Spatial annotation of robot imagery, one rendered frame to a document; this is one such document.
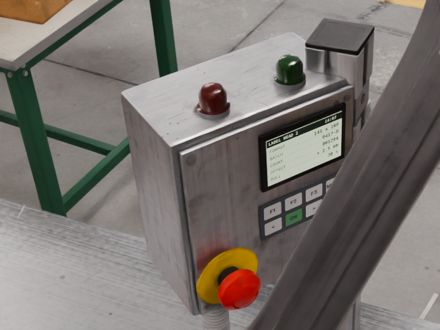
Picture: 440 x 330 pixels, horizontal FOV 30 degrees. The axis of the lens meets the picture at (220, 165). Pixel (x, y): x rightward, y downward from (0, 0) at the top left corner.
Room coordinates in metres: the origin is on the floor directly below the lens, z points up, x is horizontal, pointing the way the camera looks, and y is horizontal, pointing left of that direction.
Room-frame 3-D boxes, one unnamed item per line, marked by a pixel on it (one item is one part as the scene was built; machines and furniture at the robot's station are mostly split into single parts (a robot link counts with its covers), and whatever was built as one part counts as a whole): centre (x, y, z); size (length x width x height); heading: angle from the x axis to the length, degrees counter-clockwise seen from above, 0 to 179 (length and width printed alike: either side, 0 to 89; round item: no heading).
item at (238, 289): (0.48, 0.00, 1.32); 0.04 x 0.03 x 0.04; 116
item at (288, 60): (0.56, -0.06, 1.49); 0.03 x 0.03 x 0.02
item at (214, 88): (0.53, 0.00, 1.49); 0.03 x 0.03 x 0.02
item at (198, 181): (0.56, -0.02, 1.38); 0.17 x 0.10 x 0.19; 116
